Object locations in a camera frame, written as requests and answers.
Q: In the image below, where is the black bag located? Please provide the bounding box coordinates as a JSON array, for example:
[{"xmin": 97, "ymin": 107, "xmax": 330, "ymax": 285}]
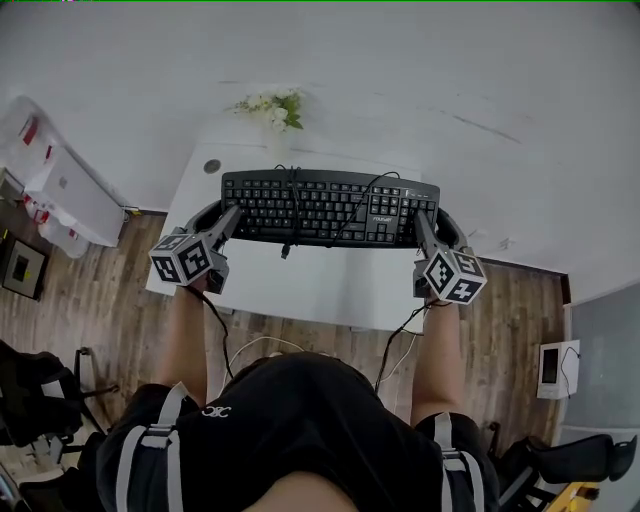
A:
[{"xmin": 19, "ymin": 429, "xmax": 109, "ymax": 512}]

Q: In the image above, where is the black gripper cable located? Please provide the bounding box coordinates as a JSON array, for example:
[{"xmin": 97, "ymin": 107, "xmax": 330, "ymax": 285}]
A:
[
  {"xmin": 373, "ymin": 298, "xmax": 437, "ymax": 397},
  {"xmin": 198, "ymin": 285, "xmax": 235, "ymax": 382}
]

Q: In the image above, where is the white box cabinet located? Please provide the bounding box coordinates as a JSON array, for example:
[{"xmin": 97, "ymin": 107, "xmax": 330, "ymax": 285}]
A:
[{"xmin": 24, "ymin": 144, "xmax": 127, "ymax": 247}]

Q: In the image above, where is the black office chair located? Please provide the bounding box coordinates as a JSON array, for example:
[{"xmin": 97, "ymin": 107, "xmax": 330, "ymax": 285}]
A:
[{"xmin": 0, "ymin": 339, "xmax": 121, "ymax": 451}]

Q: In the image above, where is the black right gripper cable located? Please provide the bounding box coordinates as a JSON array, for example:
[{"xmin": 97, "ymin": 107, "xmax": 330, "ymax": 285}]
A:
[{"xmin": 373, "ymin": 298, "xmax": 437, "ymax": 397}]

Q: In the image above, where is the thin black device cable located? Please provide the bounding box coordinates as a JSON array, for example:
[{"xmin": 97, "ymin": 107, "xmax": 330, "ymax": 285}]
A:
[{"xmin": 558, "ymin": 346, "xmax": 582, "ymax": 400}]

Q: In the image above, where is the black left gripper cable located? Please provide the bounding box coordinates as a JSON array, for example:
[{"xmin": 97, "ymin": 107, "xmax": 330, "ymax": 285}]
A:
[{"xmin": 198, "ymin": 285, "xmax": 235, "ymax": 382}]

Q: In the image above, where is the white flower bouquet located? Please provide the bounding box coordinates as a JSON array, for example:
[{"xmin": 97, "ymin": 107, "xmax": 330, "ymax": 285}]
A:
[{"xmin": 227, "ymin": 88, "xmax": 306, "ymax": 134}]

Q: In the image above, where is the white floor cable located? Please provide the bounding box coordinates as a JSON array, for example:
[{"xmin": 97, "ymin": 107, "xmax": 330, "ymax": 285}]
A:
[{"xmin": 227, "ymin": 335, "xmax": 307, "ymax": 374}]

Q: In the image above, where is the person's black shirt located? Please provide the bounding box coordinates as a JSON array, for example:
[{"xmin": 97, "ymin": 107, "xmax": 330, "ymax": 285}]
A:
[{"xmin": 97, "ymin": 352, "xmax": 501, "ymax": 512}]

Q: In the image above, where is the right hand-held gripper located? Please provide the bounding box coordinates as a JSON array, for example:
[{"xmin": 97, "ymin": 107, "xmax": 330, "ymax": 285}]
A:
[{"xmin": 412, "ymin": 207, "xmax": 489, "ymax": 305}]

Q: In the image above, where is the black keyboard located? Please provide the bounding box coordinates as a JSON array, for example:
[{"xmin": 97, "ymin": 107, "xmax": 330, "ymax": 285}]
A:
[{"xmin": 220, "ymin": 168, "xmax": 441, "ymax": 250}]

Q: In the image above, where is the black padded chair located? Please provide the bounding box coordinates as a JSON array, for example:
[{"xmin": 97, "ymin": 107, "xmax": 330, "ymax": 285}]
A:
[{"xmin": 492, "ymin": 432, "xmax": 639, "ymax": 512}]

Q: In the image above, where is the person's left forearm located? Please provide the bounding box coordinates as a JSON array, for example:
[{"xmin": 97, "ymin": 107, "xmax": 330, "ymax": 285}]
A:
[{"xmin": 167, "ymin": 284, "xmax": 222, "ymax": 406}]

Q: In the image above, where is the grey left shoulder strap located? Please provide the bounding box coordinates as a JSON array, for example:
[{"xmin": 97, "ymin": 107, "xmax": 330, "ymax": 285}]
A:
[{"xmin": 117, "ymin": 382, "xmax": 187, "ymax": 512}]

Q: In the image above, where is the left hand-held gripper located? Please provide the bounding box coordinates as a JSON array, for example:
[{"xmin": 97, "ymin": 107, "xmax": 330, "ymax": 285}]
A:
[{"xmin": 148, "ymin": 199, "xmax": 243, "ymax": 296}]

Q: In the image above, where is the black framed box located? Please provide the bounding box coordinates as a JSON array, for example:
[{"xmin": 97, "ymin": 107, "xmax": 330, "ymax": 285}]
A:
[{"xmin": 1, "ymin": 238, "xmax": 50, "ymax": 302}]

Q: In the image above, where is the person's right forearm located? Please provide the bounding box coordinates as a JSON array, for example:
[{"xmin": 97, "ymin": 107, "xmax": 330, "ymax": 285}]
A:
[{"xmin": 409, "ymin": 299, "xmax": 462, "ymax": 429}]

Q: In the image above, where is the grey right shoulder strap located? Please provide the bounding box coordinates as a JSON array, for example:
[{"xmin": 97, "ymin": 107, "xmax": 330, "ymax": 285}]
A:
[{"xmin": 432, "ymin": 412, "xmax": 486, "ymax": 512}]

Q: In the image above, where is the small clear plastic bag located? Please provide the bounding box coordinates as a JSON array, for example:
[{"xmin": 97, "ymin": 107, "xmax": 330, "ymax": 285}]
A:
[{"xmin": 24, "ymin": 194, "xmax": 90, "ymax": 259}]

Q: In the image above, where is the grey shoulder strap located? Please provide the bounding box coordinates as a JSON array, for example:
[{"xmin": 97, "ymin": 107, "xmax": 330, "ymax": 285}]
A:
[
  {"xmin": 432, "ymin": 412, "xmax": 486, "ymax": 512},
  {"xmin": 117, "ymin": 382, "xmax": 187, "ymax": 512}
]

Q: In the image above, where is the white box device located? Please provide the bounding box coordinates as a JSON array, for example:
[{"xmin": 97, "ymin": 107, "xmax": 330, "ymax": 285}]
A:
[{"xmin": 537, "ymin": 339, "xmax": 582, "ymax": 400}]

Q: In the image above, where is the white vase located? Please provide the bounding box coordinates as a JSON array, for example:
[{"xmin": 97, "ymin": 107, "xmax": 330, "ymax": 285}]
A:
[{"xmin": 267, "ymin": 127, "xmax": 292, "ymax": 157}]

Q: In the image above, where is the black USB cable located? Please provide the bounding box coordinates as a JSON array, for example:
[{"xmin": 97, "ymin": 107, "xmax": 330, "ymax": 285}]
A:
[{"xmin": 273, "ymin": 164, "xmax": 401, "ymax": 260}]

